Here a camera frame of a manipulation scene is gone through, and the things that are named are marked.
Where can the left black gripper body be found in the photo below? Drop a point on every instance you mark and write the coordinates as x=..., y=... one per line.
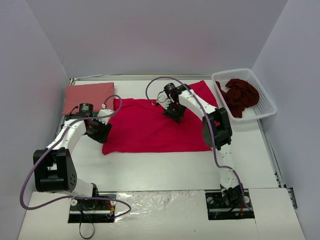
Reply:
x=100, y=133

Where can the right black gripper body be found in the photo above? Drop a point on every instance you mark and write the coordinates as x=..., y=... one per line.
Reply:
x=173, y=114

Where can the bright red t shirt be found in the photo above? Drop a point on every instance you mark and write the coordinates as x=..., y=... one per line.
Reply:
x=140, y=127

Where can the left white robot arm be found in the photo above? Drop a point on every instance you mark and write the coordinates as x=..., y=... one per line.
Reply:
x=55, y=171

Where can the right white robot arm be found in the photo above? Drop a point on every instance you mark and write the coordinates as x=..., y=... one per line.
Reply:
x=216, y=133

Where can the folded salmon pink shirt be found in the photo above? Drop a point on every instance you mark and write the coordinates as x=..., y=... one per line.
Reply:
x=94, y=94

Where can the dark red t shirt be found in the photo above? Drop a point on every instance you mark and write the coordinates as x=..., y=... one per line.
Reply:
x=240, y=95

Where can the white plastic basket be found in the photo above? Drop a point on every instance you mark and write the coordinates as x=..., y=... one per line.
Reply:
x=264, y=108

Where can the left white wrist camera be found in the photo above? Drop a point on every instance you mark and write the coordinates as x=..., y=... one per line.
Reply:
x=104, y=114

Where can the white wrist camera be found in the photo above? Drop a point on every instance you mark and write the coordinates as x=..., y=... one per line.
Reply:
x=104, y=114
x=162, y=100

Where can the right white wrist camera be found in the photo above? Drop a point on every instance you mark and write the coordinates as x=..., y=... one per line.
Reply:
x=162, y=100

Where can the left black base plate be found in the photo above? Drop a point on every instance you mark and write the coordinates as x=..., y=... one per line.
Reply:
x=91, y=211

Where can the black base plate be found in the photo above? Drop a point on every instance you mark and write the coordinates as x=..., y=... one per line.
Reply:
x=218, y=209
x=91, y=211

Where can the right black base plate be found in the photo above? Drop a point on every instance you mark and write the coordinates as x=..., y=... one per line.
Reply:
x=218, y=209

